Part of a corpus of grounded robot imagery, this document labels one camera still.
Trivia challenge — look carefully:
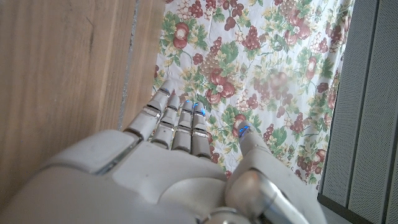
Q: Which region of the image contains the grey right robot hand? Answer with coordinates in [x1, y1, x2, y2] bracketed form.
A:
[0, 79, 327, 224]

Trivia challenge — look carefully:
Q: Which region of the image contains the floral fruit print backdrop cloth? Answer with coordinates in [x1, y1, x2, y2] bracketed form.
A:
[152, 0, 356, 186]

